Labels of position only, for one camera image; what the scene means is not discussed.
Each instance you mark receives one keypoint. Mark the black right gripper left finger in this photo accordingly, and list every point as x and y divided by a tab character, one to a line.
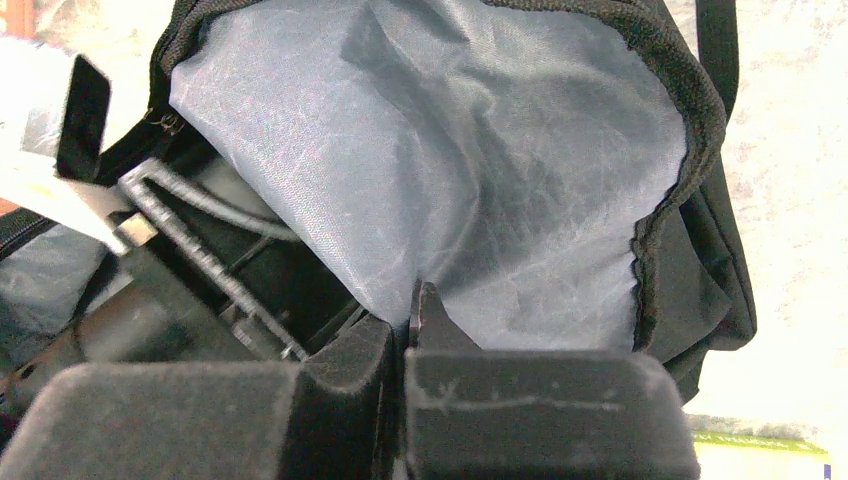
319	419

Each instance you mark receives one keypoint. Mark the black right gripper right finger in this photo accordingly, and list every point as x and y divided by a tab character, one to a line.
490	414

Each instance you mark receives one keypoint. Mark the black student backpack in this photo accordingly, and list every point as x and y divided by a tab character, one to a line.
553	168

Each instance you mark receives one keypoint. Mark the green treehouse book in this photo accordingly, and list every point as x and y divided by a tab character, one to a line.
54	108

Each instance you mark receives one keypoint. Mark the lime green comic book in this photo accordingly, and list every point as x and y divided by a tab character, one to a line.
727	456

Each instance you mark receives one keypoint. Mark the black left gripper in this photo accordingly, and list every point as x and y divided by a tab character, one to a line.
187	270

